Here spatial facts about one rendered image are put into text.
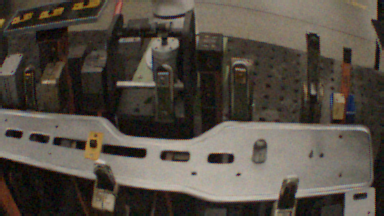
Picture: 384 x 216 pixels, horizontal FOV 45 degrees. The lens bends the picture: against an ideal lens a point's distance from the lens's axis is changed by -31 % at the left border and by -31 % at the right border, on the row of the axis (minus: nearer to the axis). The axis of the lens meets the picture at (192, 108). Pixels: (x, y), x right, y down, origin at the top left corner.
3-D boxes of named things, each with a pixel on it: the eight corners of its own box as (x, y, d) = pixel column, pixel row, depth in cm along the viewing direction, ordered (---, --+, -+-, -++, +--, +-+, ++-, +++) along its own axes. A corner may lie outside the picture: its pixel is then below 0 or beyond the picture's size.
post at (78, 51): (87, 171, 162) (66, 57, 136) (89, 159, 166) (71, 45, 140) (102, 174, 162) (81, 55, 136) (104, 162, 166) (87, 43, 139)
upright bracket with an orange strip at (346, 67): (320, 190, 152) (343, 47, 119) (320, 187, 153) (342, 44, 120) (328, 189, 152) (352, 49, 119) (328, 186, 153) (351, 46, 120)
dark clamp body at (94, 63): (95, 187, 158) (70, 78, 133) (100, 156, 168) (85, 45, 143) (130, 194, 157) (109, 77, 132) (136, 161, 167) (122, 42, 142)
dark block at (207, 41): (201, 188, 158) (196, 48, 131) (204, 169, 163) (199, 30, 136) (220, 188, 158) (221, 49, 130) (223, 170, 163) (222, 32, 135)
